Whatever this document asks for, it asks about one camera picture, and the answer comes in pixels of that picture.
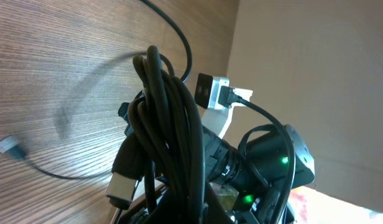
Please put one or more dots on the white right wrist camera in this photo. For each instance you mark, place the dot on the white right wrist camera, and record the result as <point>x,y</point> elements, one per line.
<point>208,95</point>

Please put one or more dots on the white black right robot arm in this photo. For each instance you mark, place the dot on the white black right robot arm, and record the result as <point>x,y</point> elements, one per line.
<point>256,169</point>

